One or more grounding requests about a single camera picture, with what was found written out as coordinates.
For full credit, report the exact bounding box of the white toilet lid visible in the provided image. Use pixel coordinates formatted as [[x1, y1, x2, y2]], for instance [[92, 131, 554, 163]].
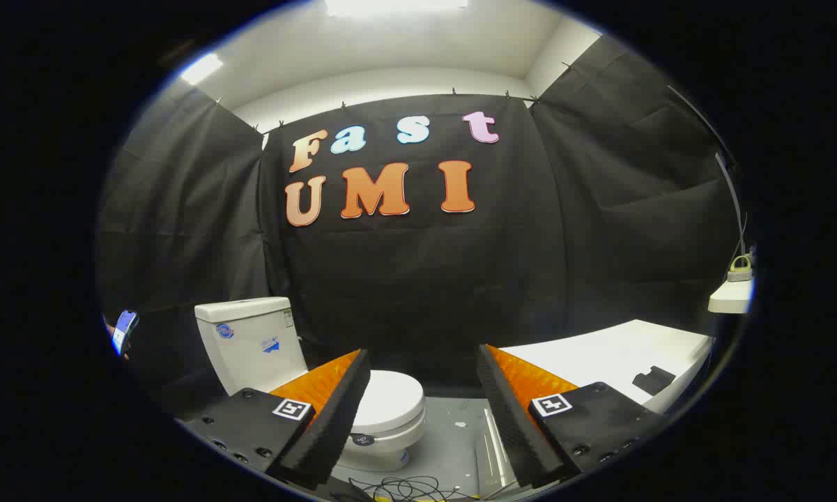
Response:
[[352, 370, 426, 427]]

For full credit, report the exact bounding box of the small ceiling light panel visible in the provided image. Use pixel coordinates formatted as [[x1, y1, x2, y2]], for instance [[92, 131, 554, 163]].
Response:
[[180, 53, 224, 86]]

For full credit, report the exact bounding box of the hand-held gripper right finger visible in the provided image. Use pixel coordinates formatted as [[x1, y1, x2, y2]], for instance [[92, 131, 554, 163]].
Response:
[[476, 343, 664, 489]]

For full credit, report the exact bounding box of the large ceiling light panel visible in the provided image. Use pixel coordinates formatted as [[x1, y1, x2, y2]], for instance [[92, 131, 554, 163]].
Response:
[[324, 0, 469, 17]]

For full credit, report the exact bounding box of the black backdrop cloth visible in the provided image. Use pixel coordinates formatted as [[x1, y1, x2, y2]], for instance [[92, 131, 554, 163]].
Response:
[[96, 35, 746, 412]]

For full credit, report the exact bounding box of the blue smartphone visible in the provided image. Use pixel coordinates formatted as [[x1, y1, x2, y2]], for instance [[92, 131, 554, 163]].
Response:
[[112, 310, 140, 358]]

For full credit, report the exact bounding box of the white toilet tank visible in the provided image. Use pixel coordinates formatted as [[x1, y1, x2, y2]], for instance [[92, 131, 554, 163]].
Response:
[[194, 297, 309, 396]]

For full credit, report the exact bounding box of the white panelled cabinet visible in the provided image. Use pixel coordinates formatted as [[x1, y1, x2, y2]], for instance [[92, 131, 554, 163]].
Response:
[[475, 319, 715, 497]]

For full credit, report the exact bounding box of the tangle of black cables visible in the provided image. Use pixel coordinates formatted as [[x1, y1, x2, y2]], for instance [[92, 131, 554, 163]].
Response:
[[348, 476, 475, 502]]

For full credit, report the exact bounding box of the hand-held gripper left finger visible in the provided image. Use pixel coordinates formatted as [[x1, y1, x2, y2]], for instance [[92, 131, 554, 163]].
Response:
[[176, 349, 372, 491]]

